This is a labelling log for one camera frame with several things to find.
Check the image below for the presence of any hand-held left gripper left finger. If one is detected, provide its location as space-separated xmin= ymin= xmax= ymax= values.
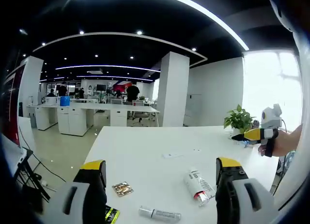
xmin=42 ymin=160 xmax=109 ymax=224

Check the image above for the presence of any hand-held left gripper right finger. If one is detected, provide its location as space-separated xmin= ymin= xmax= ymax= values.
xmin=215 ymin=157 xmax=279 ymax=224

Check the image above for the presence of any green black skincare sachet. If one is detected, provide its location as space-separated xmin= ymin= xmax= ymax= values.
xmin=104 ymin=204 xmax=121 ymax=224

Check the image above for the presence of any gold foil skincare sachet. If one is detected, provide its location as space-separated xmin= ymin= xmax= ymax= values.
xmin=111 ymin=181 xmax=135 ymax=198

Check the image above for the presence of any white red-collared skincare bottle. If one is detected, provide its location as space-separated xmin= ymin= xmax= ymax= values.
xmin=183 ymin=169 xmax=216 ymax=208

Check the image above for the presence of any silver clear skincare tube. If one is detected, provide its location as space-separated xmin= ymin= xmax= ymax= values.
xmin=138 ymin=205 xmax=182 ymax=221

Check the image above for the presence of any person's right hand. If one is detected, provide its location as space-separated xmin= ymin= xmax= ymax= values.
xmin=257 ymin=134 xmax=286 ymax=158

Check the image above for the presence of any blue plastic bag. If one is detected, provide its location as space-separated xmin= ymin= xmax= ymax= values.
xmin=236 ymin=139 xmax=254 ymax=149

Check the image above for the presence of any green potted plant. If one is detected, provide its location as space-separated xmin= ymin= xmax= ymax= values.
xmin=223 ymin=104 xmax=257 ymax=137

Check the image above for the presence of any bright window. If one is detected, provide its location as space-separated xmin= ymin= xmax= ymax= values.
xmin=242 ymin=50 xmax=303 ymax=132

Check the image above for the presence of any person's white shirt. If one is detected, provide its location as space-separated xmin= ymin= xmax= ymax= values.
xmin=272 ymin=30 xmax=310 ymax=210

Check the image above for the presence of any white office desk row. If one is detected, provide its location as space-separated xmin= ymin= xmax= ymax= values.
xmin=26 ymin=97 xmax=160 ymax=137

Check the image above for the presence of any ceiling light strip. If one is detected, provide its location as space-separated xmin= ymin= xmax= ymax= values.
xmin=72 ymin=0 xmax=250 ymax=51

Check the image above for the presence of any laptop with red screen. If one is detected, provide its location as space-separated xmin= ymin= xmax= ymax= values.
xmin=0 ymin=64 xmax=28 ymax=178

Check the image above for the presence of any grey office chair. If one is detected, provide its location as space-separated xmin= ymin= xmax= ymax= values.
xmin=133 ymin=100 xmax=151 ymax=123

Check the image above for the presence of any white chest-worn device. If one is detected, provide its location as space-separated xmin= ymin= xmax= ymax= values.
xmin=268 ymin=0 xmax=303 ymax=33

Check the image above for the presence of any red display screen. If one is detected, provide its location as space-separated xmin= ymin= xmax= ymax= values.
xmin=113 ymin=82 xmax=133 ymax=92

